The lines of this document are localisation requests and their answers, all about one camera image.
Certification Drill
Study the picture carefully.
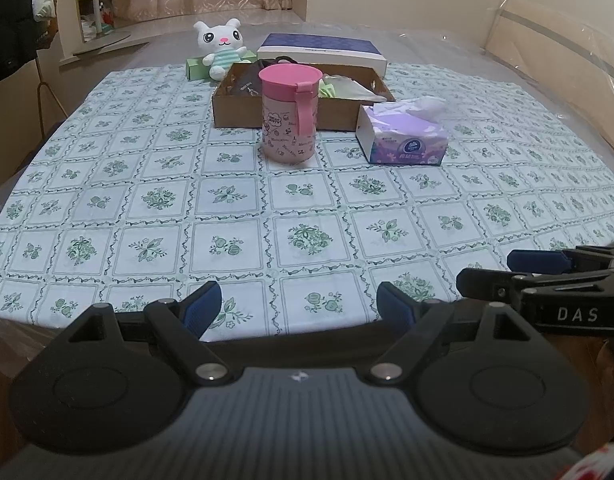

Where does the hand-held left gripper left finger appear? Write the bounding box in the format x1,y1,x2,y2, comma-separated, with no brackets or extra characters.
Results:
57,280,235,386

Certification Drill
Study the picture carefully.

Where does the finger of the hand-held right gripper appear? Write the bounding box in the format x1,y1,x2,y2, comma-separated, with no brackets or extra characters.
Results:
507,247,614,276
456,267,614,306

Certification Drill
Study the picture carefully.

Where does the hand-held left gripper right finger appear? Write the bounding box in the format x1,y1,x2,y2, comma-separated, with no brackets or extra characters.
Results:
364,281,538,386

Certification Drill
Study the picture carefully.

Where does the brown cardboard box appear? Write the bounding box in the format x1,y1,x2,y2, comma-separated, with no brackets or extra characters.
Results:
211,60,397,131

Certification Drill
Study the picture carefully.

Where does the thin white cloth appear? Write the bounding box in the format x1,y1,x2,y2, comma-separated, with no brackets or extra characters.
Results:
322,74,388,102

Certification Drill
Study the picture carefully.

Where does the dark grey cloth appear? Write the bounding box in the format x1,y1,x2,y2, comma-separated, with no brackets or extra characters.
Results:
229,55,298,97

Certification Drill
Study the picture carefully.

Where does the green floral printed tablecloth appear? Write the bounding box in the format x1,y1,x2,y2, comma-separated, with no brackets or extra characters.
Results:
0,62,614,338

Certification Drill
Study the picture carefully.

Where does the person's red patterned clothing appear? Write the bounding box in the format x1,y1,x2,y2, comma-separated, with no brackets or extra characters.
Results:
557,440,614,480

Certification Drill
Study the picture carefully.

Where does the purple tissue pack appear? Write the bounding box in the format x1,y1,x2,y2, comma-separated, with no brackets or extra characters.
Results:
356,97,449,166

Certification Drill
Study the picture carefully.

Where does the pink lidded cup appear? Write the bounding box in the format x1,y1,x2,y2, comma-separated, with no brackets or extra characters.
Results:
258,64,322,163

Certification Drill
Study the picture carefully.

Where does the wooden bed headboard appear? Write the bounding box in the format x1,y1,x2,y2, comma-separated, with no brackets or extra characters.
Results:
480,0,614,156

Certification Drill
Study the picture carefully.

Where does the small green box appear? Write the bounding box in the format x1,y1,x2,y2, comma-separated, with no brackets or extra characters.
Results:
185,52,260,82

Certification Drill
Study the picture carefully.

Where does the white plush bunny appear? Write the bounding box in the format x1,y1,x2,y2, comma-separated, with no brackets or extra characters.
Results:
193,18,248,81

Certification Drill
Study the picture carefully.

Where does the blue and white flat box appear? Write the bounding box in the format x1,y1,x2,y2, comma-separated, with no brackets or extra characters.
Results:
257,33,388,76

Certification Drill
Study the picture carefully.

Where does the black jacket with small logo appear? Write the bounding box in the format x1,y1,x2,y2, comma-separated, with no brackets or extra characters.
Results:
0,0,40,86

